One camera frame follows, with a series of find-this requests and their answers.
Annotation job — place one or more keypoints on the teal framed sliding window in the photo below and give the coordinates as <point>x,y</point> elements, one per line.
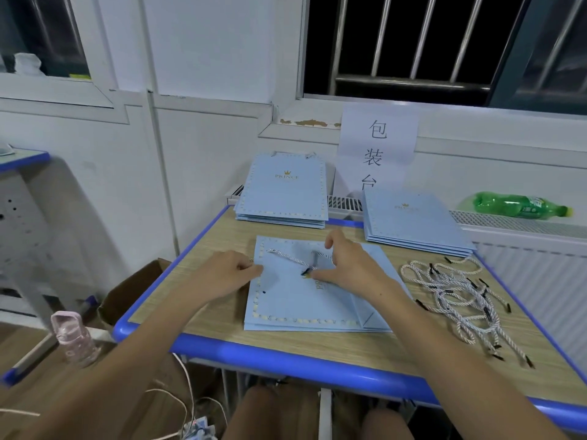
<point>550,50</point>

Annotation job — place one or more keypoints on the grey metal desk blue edge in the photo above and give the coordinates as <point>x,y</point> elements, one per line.
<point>23,243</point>

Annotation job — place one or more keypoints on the person's left hand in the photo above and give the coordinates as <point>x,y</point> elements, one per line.
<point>220,275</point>

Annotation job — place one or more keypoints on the small white container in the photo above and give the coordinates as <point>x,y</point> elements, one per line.
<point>28,65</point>

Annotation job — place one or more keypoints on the brown cardboard box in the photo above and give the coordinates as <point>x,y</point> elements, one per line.
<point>133,293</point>

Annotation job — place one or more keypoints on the white framed window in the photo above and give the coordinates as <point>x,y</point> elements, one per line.
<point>96,41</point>

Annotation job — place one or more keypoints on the person's right forearm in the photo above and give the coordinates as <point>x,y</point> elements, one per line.
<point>468,371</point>

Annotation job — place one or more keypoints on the stack of finished blue bags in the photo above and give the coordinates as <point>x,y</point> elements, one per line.
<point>282,183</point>

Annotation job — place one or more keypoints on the pink water bottle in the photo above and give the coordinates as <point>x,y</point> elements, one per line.
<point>75,339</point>

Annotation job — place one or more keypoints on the green plastic bottle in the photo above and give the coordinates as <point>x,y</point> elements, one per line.
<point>518,206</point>

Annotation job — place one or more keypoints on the person's left forearm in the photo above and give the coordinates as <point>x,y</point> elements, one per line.
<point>101,371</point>

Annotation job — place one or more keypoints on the white power strip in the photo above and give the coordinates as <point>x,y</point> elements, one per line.
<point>200,430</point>

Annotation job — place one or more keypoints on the white paper sign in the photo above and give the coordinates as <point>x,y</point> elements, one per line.
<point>376,146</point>

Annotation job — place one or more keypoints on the metal window grille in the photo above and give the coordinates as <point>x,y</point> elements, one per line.
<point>413,84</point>

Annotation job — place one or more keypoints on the stack of blue paper bags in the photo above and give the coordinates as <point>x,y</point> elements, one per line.
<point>417,220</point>

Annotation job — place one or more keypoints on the person's right hand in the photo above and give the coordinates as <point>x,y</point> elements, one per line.
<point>353,266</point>

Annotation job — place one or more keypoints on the person's leg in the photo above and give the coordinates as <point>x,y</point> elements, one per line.
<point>385,426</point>
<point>271,415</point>

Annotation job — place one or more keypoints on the blue-edged wooden desk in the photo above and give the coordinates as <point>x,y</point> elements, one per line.
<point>183,307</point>

